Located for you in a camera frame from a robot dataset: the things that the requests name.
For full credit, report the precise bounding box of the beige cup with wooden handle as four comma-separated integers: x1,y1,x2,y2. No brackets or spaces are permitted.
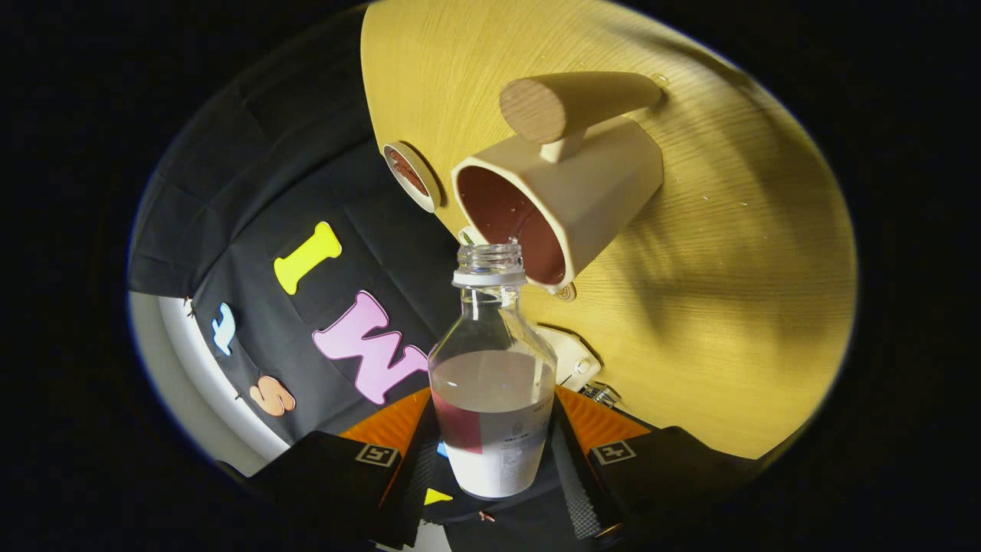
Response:
451,71,665,292

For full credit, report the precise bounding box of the clear juice bottle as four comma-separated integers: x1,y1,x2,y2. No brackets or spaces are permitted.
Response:
428,243,558,499

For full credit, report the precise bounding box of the wooden table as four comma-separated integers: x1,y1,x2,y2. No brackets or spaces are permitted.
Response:
360,0,859,461

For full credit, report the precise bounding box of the red meat piece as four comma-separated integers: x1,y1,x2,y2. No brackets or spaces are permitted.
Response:
389,149,430,196

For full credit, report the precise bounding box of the white round plate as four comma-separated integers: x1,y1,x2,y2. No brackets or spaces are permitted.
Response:
382,141,443,213

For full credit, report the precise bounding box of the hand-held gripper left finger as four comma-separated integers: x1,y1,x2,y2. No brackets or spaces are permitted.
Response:
245,387,441,549

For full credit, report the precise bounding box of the black backdrop cloth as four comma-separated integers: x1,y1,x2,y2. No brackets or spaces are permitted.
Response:
126,8,614,552

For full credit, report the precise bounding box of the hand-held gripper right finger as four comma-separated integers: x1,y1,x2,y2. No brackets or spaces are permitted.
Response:
548,386,767,545

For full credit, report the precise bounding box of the white toaster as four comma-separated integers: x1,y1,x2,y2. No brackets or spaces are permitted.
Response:
536,325,602,392

